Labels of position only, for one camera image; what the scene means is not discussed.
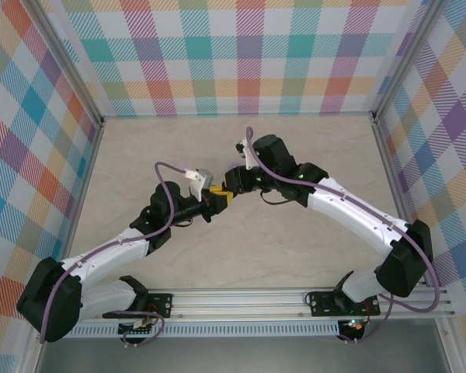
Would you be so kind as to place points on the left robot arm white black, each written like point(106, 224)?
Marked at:
point(108, 252)

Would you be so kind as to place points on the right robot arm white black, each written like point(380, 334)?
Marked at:
point(353, 210)

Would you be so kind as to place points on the small controller circuit board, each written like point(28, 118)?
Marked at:
point(353, 324)
point(136, 330)

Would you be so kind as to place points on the grey metal panel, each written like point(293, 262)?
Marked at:
point(240, 357)

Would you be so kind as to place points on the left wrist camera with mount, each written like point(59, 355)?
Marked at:
point(206, 178)

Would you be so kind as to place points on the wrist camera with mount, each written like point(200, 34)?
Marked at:
point(248, 157)
point(206, 178)

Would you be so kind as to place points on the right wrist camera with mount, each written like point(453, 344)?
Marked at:
point(248, 157)

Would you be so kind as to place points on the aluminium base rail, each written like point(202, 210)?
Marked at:
point(240, 303)

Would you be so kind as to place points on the aluminium floor rail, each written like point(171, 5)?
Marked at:
point(86, 182)
point(391, 175)

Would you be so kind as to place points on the aluminium frame post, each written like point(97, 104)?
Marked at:
point(68, 66)
point(407, 58)

